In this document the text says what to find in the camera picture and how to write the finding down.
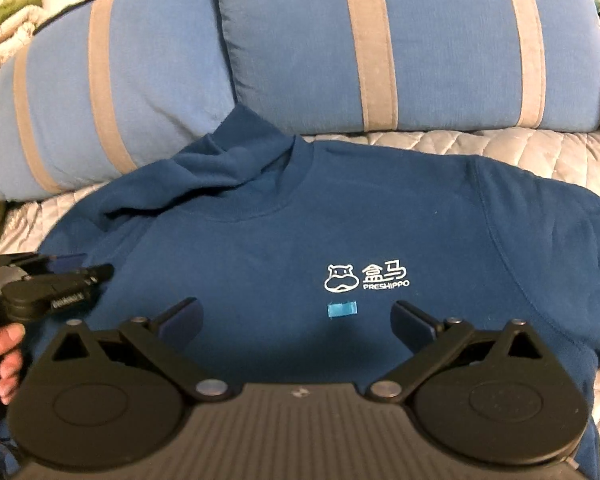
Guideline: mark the blue pillow with grey stripes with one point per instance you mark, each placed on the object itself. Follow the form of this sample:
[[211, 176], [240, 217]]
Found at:
[[155, 85], [445, 50]]

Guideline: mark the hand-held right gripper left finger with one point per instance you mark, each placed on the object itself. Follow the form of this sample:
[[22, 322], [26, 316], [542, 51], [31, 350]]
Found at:
[[187, 317]]

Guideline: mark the grey quilted bed cover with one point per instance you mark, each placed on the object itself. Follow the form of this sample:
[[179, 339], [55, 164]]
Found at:
[[530, 155]]

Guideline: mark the person's left hand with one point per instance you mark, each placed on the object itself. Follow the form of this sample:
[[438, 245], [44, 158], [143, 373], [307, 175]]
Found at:
[[5, 342]]

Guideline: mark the cream knitted blanket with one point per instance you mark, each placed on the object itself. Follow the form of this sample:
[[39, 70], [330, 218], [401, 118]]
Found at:
[[0, 47]]

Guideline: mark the dark blue sweatshirt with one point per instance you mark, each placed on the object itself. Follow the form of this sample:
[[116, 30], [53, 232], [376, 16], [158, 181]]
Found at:
[[280, 230]]

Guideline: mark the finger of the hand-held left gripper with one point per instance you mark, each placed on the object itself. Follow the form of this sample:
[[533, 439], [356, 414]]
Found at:
[[80, 282], [65, 261]]

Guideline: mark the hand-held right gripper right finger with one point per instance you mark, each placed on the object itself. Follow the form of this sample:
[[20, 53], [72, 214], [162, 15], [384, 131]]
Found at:
[[410, 322]]

